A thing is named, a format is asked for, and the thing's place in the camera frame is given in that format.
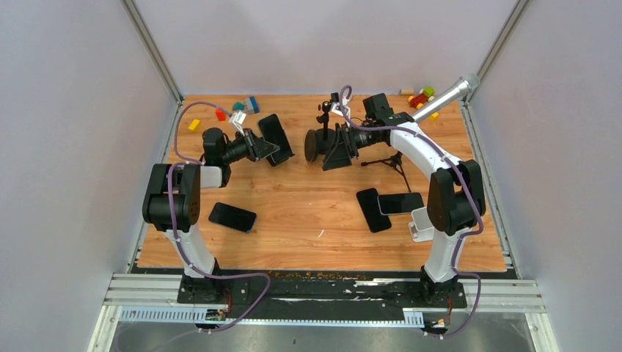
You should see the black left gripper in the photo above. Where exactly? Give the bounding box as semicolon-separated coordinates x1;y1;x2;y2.
222;128;280;164

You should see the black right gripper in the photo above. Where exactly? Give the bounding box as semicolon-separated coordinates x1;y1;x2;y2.
323;122;382;171

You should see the teal phone black screen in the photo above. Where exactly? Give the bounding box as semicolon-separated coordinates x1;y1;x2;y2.
257;114;292;149

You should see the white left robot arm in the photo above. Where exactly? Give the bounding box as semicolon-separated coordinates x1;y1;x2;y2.
142;128;280;303

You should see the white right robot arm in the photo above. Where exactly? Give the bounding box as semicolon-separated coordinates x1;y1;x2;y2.
317;87;486;307

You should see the black round-base clamp stand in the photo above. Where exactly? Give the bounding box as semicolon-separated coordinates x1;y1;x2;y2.
304;92;339;162

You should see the blue phone black screen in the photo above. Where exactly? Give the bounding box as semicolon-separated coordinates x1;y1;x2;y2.
208;202;257;233

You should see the silver aluminium phone stand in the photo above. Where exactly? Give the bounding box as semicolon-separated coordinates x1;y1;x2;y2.
409;207;435;243

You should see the blue white block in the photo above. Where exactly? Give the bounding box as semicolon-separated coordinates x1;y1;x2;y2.
244;96;260;114

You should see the teal block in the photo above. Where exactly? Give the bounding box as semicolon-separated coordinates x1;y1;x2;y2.
232;102;246;111

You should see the red block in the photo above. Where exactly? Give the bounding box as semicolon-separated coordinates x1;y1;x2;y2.
215;109;227;122

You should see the black mini tripod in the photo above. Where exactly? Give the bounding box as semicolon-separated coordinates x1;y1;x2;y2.
360;152;411;192

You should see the yellow block left side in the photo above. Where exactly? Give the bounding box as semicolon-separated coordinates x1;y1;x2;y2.
188;119;201;132

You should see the red toy car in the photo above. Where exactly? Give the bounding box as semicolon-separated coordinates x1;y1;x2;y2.
407;86;435;109

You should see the silver microphone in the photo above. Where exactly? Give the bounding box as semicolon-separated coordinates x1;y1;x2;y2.
411;73;481;122

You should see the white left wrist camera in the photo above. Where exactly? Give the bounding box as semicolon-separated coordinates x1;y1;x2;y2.
229;111;247;136

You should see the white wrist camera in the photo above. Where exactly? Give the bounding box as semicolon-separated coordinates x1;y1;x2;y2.
229;111;247;136
330;98;351;117

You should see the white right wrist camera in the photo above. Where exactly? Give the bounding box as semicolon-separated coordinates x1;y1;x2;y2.
330;98;351;117

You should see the black phone dark frame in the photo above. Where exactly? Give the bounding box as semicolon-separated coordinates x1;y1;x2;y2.
356;188;392;233

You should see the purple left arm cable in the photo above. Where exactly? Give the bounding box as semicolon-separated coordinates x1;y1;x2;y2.
167;100;272;336

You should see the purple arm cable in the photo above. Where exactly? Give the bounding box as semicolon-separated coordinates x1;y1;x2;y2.
167;100;272;336
338;84;486;340

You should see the black phone silver frame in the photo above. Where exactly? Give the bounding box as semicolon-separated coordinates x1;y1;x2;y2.
378;192;424;216

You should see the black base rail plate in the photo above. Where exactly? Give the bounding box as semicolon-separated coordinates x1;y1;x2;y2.
176;269;467;309

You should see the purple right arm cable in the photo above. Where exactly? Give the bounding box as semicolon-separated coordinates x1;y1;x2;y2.
338;84;486;340

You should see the white slotted cable duct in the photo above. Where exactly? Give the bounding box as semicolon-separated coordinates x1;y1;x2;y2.
119;307;425;327

